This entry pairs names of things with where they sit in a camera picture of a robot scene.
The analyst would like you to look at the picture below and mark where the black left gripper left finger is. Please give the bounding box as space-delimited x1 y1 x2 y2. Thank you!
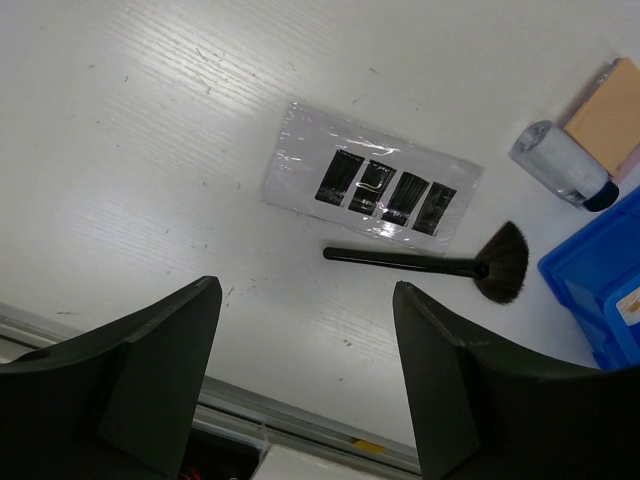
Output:
1 276 222 479

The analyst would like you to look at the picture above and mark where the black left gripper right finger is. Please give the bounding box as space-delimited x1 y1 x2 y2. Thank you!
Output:
393 282 639 479

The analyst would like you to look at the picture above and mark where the black fan makeup brush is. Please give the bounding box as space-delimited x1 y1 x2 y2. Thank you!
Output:
323 221 529 305

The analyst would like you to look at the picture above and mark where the white oval makeup sponge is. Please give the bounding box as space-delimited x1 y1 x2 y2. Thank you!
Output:
616 290 639 325

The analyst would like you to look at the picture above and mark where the beige square makeup sponge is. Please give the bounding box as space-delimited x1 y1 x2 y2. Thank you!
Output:
559 57 639 183

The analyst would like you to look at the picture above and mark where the blue divided plastic bin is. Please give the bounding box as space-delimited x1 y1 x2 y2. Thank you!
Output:
538 190 639 370

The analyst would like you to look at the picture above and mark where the hair pin card in plastic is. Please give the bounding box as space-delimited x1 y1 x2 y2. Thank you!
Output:
264 103 483 255

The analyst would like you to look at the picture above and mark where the front aluminium rail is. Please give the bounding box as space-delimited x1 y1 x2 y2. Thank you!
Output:
0 299 421 476

